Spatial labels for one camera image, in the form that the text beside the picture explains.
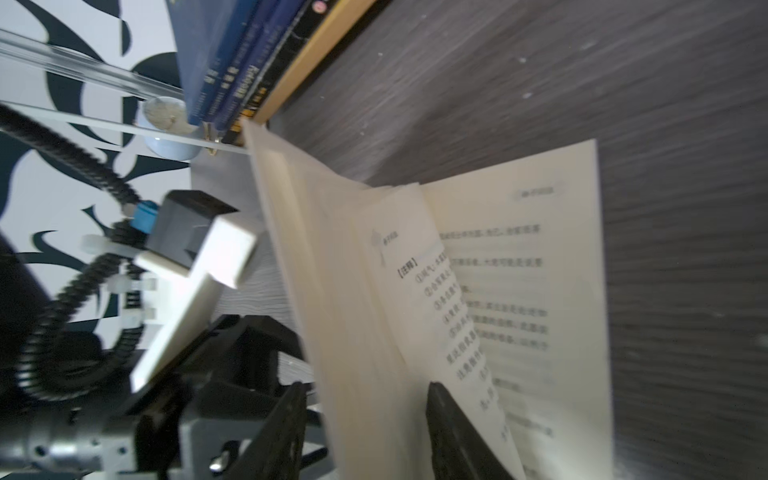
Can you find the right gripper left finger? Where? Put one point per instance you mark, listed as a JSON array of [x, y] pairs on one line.
[[276, 451]]

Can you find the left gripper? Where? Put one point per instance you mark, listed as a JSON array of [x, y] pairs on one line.
[[190, 422]]

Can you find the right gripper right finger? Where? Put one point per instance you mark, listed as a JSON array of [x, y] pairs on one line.
[[458, 451]]

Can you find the navy book yellow label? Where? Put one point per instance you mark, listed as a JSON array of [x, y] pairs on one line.
[[280, 17]]

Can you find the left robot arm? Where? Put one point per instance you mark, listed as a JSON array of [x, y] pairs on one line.
[[113, 363]]

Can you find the white wooden book shelf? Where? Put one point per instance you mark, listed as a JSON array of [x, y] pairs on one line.
[[66, 54]]

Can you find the light blue alarm clock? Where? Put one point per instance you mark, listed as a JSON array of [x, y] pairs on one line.
[[168, 115]]

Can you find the black Murphy law book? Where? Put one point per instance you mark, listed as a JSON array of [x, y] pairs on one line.
[[292, 43]]

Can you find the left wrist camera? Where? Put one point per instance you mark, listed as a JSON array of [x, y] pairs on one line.
[[198, 245]]

